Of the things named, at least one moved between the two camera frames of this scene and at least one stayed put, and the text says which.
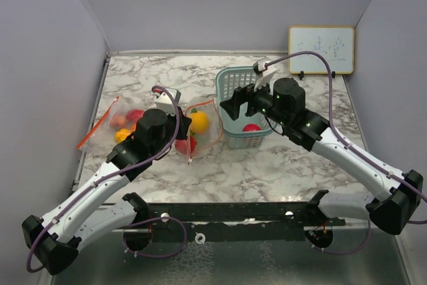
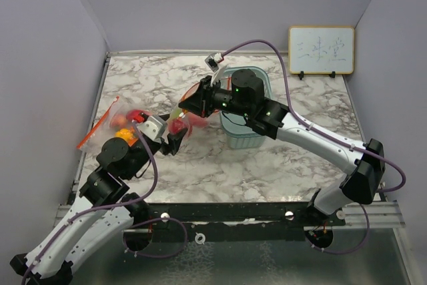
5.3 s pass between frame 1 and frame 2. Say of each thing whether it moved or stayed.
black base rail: stayed
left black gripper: moved
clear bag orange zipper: stayed
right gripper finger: moved
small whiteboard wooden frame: stayed
